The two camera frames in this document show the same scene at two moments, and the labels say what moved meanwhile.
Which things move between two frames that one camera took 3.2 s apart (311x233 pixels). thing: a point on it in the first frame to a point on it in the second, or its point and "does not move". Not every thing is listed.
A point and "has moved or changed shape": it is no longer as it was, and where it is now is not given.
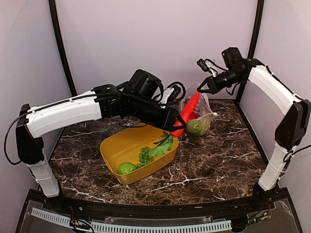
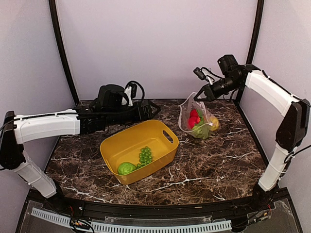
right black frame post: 256,29 does not move
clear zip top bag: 195,109 has moved or changed shape
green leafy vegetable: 164,145 to 200,113
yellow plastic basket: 124,145 does not move
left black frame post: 53,9 does not move
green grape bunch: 144,157 does not move
